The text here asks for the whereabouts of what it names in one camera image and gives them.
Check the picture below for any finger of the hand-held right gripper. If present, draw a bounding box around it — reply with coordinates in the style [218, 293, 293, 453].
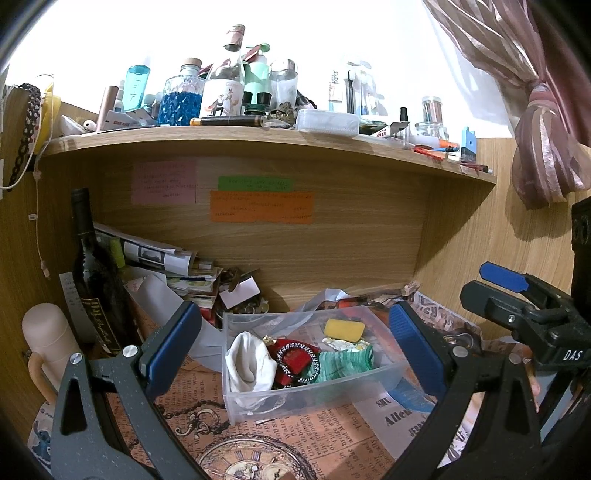
[479, 261, 573, 310]
[459, 279, 555, 342]

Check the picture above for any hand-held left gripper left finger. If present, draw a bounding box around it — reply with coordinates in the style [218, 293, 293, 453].
[50, 300, 202, 480]

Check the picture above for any clear bottle with picture label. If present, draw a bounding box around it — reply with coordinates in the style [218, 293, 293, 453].
[203, 24, 246, 117]

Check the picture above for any clear plastic packaging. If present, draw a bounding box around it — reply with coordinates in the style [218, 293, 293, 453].
[346, 60, 384, 116]

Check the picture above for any orange sticky note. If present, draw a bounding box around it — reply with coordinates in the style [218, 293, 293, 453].
[210, 191, 315, 225]

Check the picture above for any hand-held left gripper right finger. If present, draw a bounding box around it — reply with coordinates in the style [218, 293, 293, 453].
[385, 301, 541, 480]

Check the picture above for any pink sticky note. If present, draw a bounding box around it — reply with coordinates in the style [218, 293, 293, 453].
[130, 161, 197, 205]

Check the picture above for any dark wine bottle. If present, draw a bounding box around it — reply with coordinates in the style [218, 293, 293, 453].
[70, 188, 134, 356]

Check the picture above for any tall clear canister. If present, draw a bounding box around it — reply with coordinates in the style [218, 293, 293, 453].
[421, 95, 445, 125]

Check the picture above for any round glass jar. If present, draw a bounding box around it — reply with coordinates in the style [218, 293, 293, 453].
[414, 121, 446, 139]

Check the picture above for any yellow hanging item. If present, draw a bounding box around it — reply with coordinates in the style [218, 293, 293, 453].
[34, 92, 62, 153]

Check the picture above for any white hanging cord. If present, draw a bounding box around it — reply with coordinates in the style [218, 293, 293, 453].
[33, 171, 51, 278]

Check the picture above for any clear plastic container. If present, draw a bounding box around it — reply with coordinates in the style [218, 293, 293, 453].
[222, 308, 407, 425]

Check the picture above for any green sticky note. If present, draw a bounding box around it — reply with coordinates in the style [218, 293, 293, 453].
[218, 176, 295, 192]

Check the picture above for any brown pen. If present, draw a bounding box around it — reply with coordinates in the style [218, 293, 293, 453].
[190, 116, 269, 128]

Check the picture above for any translucent white lidded box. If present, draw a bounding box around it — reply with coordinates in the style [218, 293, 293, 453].
[295, 108, 360, 137]

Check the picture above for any mint green pump bottle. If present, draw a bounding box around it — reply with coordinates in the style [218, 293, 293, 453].
[244, 44, 271, 104]

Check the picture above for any clear plastic bag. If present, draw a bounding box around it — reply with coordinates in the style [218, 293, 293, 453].
[295, 288, 365, 315]

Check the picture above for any stack of newspapers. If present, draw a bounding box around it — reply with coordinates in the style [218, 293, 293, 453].
[92, 222, 222, 315]

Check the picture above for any blue bead glass bottle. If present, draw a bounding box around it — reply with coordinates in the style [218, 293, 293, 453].
[158, 58, 206, 126]

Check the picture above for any pink cylinder tube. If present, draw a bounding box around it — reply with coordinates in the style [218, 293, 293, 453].
[98, 85, 120, 125]

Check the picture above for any white red tube box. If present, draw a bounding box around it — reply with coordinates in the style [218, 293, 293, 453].
[95, 109, 158, 132]

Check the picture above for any blue plastic box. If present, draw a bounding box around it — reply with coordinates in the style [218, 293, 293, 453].
[459, 129, 478, 162]

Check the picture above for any black white braided hair tie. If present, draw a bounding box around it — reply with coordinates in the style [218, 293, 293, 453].
[276, 342, 321, 385]

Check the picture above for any teal liquid bottle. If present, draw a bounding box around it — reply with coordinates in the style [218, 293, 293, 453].
[126, 65, 151, 112]

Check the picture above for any yellow sponge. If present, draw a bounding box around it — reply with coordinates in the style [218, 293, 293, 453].
[324, 318, 366, 343]

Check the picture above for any green patterned sock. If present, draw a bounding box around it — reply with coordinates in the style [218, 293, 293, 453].
[314, 345, 375, 384]

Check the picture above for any beige mug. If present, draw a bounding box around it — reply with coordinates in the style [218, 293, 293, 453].
[22, 302, 79, 407]

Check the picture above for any wooden shelf board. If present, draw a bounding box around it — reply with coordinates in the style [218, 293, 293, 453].
[39, 127, 497, 185]

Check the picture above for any pink brown curtain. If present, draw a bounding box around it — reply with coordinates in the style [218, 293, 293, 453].
[422, 0, 591, 210]

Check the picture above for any black braided headband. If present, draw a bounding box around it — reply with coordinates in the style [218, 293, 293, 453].
[4, 83, 42, 190]

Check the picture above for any blue cloth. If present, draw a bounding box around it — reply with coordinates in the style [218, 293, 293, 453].
[388, 374, 437, 414]

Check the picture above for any red soft pouch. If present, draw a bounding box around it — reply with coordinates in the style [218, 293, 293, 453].
[271, 338, 319, 389]

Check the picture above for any white yellow floral cloth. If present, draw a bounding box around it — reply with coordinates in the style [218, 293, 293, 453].
[322, 337, 370, 354]

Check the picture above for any vintage newspaper print mat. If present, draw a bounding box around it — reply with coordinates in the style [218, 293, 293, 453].
[28, 286, 536, 480]

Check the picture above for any toothbrush pack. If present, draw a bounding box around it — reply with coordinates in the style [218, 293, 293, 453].
[329, 69, 352, 112]

